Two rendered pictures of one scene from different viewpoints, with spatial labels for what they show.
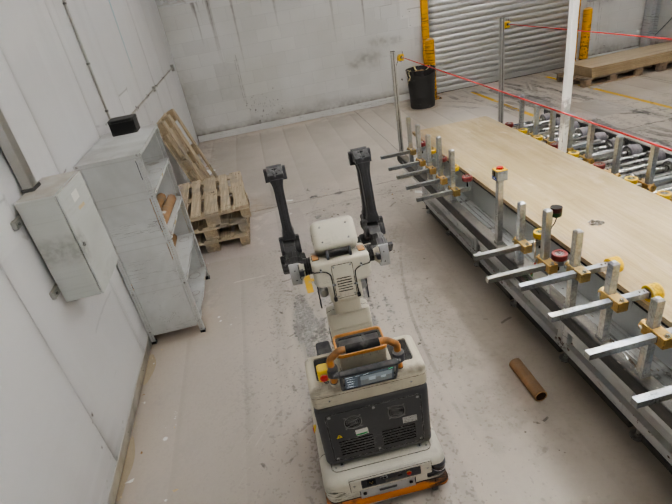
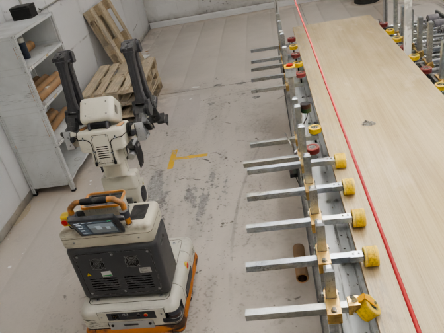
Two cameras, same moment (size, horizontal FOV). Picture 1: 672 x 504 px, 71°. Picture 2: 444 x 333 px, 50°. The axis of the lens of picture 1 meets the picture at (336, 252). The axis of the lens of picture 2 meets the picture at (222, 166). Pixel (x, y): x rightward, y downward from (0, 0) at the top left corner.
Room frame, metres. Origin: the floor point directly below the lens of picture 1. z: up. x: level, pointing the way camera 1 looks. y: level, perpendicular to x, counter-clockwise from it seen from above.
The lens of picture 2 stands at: (-0.33, -1.28, 2.27)
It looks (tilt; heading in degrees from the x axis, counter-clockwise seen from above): 30 degrees down; 15
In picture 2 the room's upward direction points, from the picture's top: 12 degrees counter-clockwise
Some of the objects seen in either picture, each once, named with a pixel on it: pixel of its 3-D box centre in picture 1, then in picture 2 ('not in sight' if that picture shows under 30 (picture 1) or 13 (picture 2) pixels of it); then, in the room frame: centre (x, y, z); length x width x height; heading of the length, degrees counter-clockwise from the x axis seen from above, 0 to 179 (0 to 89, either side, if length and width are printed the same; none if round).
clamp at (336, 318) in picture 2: not in sight; (332, 304); (0.88, -1.25, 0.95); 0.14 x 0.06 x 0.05; 6
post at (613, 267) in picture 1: (607, 306); (310, 194); (1.65, -1.17, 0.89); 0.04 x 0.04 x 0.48; 6
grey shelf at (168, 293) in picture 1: (154, 233); (43, 104); (3.65, 1.46, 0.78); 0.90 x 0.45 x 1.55; 6
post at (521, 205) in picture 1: (520, 238); (298, 131); (2.40, -1.09, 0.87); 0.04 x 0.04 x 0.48; 6
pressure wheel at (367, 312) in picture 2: not in sight; (367, 308); (0.88, -1.37, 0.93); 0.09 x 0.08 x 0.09; 96
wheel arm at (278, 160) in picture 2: (524, 271); (279, 160); (2.09, -0.99, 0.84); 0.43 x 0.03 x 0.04; 96
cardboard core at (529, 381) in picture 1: (527, 378); (300, 262); (2.08, -1.03, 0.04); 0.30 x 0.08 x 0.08; 6
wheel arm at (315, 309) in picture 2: not in sight; (296, 310); (0.85, -1.12, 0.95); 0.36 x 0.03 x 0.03; 96
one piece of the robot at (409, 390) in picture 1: (366, 390); (121, 242); (1.70, -0.03, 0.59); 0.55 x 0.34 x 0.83; 95
